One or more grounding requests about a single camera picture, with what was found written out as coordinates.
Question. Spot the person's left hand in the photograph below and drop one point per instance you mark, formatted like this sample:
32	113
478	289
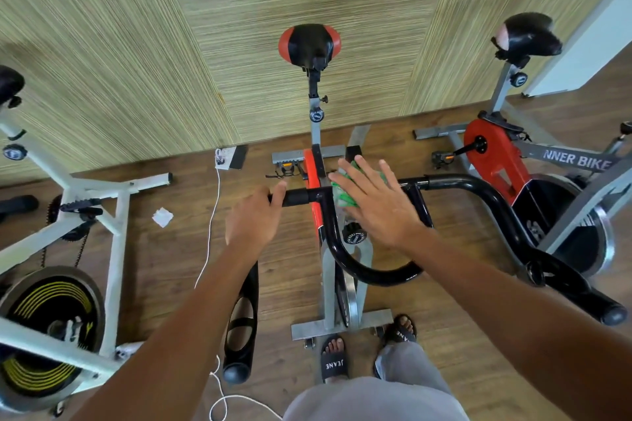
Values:
255	220

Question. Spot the white bike with yellow flywheel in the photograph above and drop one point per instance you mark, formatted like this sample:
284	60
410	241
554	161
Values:
116	258

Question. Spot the white power socket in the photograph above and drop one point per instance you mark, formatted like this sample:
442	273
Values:
225	156

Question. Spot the black sandal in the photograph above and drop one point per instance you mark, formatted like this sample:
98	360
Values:
400	329
334	361

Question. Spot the red and grey spin bike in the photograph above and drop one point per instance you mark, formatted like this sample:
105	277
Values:
494	154
309	46

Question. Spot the person's right hand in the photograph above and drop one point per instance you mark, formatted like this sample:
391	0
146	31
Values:
385	207

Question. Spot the small white paper scrap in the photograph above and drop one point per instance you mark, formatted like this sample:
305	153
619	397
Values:
163	216

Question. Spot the person's left forearm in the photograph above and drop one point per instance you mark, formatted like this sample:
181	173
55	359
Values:
178	337

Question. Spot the green checkered cleaning cloth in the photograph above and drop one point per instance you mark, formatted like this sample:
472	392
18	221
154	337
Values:
346	191

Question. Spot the person's right forearm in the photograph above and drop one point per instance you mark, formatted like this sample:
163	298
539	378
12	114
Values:
523	317

